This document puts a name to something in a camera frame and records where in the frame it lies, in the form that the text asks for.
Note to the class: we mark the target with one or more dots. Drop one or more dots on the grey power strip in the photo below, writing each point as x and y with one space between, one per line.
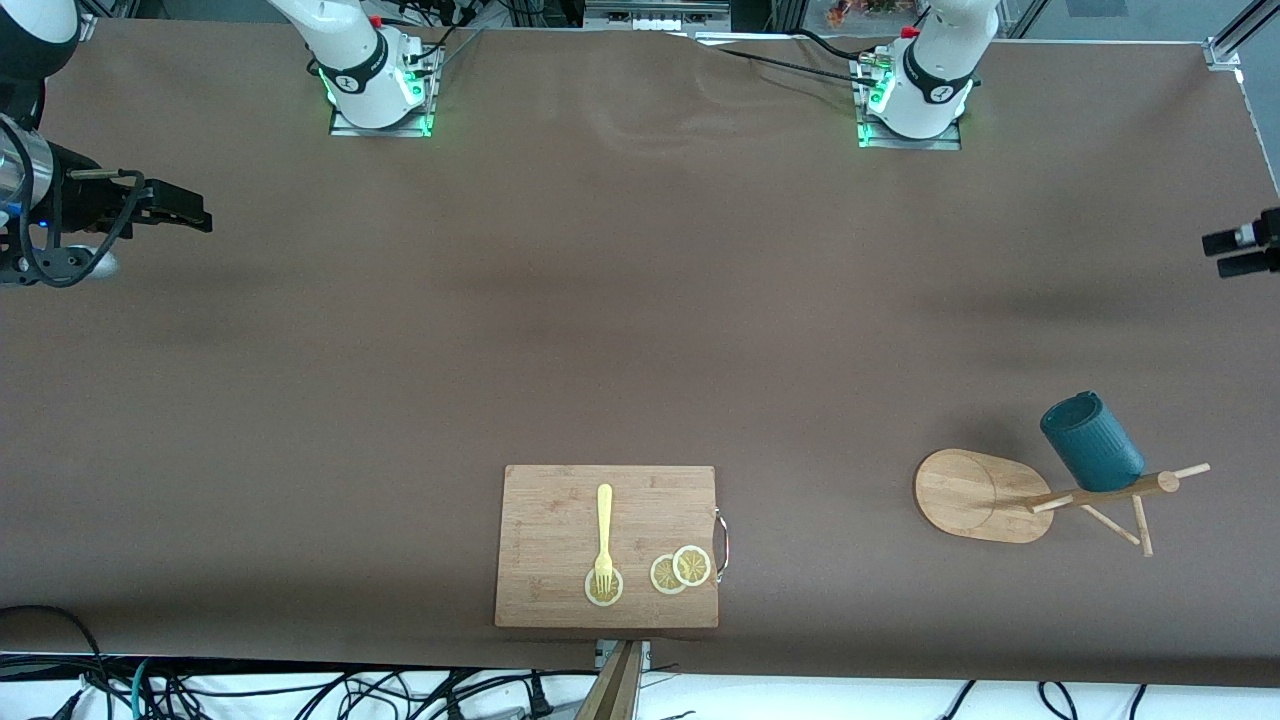
655 15

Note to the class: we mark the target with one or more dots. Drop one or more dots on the wooden beam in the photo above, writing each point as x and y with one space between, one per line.
612 695

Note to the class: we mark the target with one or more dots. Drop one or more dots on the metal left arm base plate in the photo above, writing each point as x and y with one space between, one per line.
910 144

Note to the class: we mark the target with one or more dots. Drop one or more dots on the brown table cover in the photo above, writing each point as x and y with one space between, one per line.
300 450

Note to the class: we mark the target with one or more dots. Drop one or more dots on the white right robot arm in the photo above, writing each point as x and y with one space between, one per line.
350 50

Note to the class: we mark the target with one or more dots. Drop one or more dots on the lemon slice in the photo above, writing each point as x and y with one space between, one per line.
660 575
616 590
692 566

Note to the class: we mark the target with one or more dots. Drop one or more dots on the wooden mug rack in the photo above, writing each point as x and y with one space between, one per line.
970 495

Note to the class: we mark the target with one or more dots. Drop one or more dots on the teal mug yellow inside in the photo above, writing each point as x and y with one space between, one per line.
1095 445

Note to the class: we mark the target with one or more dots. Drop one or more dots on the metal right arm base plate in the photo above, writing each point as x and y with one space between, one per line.
380 130

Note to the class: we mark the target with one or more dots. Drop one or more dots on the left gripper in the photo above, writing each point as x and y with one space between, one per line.
1240 240

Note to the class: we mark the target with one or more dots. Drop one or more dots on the yellow plastic fork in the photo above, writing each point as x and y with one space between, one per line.
604 520

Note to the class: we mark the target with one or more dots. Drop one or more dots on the metal bracket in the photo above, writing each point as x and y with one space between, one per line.
602 655

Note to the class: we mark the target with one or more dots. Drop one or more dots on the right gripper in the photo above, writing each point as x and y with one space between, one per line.
82 198

